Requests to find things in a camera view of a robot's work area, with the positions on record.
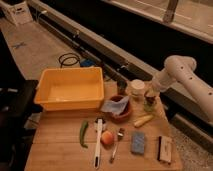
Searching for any dark grape bunch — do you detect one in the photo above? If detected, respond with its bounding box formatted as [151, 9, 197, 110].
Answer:
[145, 94, 155, 104]

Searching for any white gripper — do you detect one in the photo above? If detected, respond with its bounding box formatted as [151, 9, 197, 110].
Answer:
[145, 74, 167, 98]

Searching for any brown clay bowl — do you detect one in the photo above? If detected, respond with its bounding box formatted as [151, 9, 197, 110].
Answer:
[108, 95, 133, 122]

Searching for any black white eraser block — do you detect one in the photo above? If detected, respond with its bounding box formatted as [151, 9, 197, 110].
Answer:
[158, 136, 172, 164]

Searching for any blue object on floor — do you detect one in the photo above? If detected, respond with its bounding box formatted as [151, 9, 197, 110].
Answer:
[80, 59, 95, 67]

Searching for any black chair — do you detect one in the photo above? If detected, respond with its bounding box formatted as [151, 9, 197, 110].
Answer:
[0, 79, 42, 171]

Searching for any blue grey cloth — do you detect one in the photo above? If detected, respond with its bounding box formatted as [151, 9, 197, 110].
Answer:
[101, 96, 129, 115]

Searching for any blue sponge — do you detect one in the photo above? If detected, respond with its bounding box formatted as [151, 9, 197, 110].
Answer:
[131, 131, 145, 155]

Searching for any green pepper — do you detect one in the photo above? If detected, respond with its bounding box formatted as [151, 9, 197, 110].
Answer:
[79, 121, 88, 148]

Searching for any yellow plastic bin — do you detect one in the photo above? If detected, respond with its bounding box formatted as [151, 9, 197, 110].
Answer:
[34, 67, 104, 111]

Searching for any white paper cup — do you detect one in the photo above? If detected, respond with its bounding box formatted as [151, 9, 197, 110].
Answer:
[130, 79, 145, 97]

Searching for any dark metal cup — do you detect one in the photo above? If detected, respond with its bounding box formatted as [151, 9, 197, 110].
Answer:
[117, 80, 127, 95]

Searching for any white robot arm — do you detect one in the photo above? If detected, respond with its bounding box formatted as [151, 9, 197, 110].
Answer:
[151, 55, 213, 122]

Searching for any peach fruit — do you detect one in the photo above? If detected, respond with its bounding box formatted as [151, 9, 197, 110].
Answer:
[101, 131, 114, 145]

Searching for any black coiled cable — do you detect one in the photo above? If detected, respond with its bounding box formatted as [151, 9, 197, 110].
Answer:
[58, 52, 81, 68]

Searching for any white cardboard box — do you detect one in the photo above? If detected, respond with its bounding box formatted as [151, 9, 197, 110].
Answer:
[0, 0, 33, 26]

